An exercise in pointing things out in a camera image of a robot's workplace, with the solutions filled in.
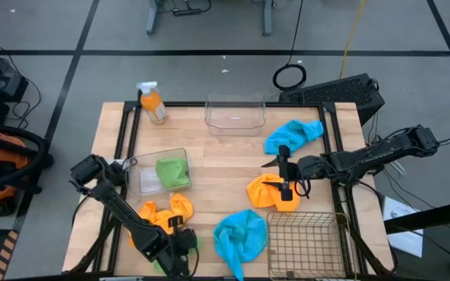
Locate black beam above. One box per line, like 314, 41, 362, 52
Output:
384, 197, 450, 235

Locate black right arm supply cables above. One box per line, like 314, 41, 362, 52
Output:
420, 130, 450, 148

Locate clear plastic bin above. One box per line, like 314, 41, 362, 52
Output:
122, 147, 194, 197
204, 92, 267, 137

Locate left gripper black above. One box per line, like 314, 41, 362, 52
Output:
158, 215, 199, 279

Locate blue microfiber towel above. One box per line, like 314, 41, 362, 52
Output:
262, 119, 325, 156
212, 209, 269, 281

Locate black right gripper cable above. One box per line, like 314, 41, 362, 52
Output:
293, 177, 313, 200

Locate orange spray bottle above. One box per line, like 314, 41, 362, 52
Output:
136, 80, 169, 126

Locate black hanging cable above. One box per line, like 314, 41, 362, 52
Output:
271, 0, 308, 93

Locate grey desk leg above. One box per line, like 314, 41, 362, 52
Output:
145, 0, 164, 36
262, 0, 275, 37

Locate orange shop vacuum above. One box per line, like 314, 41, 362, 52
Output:
0, 123, 54, 218

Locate black power strip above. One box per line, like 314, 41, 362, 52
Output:
172, 7, 203, 17

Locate metal wire basket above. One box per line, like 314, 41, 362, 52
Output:
266, 210, 358, 281

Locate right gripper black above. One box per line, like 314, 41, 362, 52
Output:
261, 144, 327, 203

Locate white paper sheet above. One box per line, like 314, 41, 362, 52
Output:
381, 196, 425, 258

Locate orange microfiber towel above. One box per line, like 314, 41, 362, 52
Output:
128, 193, 195, 249
245, 173, 302, 213

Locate yellow hanging cable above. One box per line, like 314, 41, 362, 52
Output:
338, 0, 368, 79

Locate black computer tower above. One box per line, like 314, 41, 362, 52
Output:
278, 73, 386, 126

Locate black table frame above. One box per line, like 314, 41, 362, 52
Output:
62, 100, 398, 280

